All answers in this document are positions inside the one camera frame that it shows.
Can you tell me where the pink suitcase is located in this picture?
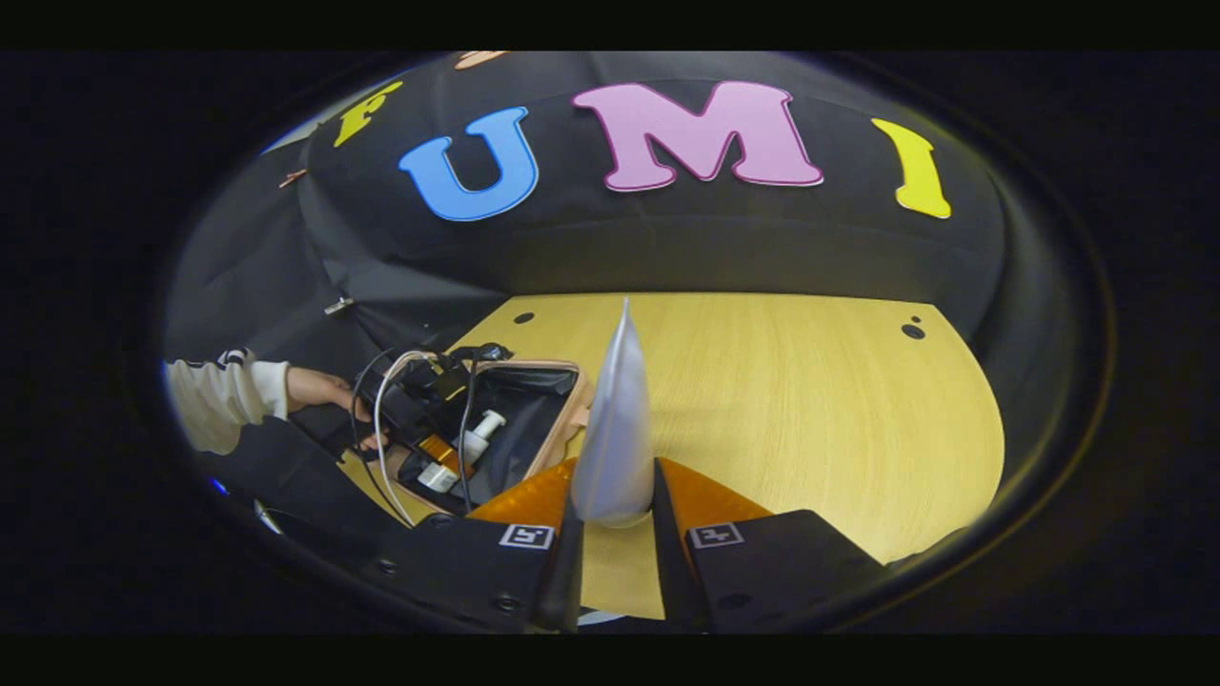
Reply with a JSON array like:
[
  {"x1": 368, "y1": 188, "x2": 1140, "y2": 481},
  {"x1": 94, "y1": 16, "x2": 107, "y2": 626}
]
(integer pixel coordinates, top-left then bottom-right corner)
[{"x1": 335, "y1": 357, "x2": 594, "y2": 527}]

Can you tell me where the white cable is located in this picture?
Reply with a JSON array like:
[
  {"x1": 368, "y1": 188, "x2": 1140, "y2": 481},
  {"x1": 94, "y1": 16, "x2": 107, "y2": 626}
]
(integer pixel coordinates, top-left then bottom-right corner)
[{"x1": 374, "y1": 350, "x2": 441, "y2": 527}]

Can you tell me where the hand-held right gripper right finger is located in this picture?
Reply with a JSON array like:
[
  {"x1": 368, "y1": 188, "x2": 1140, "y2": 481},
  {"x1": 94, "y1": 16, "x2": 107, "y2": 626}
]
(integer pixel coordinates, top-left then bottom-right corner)
[{"x1": 651, "y1": 455, "x2": 889, "y2": 635}]

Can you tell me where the white pump bottle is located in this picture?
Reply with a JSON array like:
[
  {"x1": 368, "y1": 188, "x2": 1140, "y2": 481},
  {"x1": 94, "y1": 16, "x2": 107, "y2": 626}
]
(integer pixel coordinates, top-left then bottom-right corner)
[{"x1": 417, "y1": 410, "x2": 507, "y2": 494}]

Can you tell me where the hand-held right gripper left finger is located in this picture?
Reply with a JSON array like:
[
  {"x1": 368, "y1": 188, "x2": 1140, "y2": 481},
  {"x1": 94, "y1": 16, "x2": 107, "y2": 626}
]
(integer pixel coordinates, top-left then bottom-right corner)
[{"x1": 360, "y1": 455, "x2": 586, "y2": 635}]

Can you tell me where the white skin care sachet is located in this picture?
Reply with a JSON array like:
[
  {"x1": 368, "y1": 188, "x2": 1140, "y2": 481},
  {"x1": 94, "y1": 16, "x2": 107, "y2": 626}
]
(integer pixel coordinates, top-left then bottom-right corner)
[{"x1": 570, "y1": 297, "x2": 657, "y2": 530}]

